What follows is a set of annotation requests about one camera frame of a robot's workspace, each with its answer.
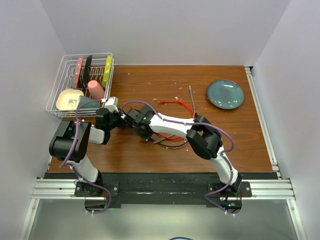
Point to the pink plate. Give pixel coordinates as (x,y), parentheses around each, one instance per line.
(77,72)

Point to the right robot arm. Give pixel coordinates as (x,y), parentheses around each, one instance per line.
(206,140)

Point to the white wire dish rack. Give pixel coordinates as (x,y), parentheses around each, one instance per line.
(64,79)

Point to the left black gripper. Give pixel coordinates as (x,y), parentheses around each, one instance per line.
(123,123)

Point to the black network switch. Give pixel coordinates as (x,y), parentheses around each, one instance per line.
(142,121)

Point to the yellow-green plate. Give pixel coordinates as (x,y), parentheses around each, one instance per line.
(107,70)

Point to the pink cup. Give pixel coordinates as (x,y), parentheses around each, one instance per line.
(95,89)

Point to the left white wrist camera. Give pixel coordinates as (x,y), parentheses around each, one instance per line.
(112,104)

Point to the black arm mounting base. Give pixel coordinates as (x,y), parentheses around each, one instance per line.
(155,188)

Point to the black plate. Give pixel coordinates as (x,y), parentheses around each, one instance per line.
(86,71)

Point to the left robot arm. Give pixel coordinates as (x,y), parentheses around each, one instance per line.
(70,142)

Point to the dark teal cup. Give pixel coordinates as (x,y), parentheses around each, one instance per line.
(87,103)

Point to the cream square bowl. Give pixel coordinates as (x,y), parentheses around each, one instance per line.
(68,99)

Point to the teal ceramic plate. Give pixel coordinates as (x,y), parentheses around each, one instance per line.
(225,94)

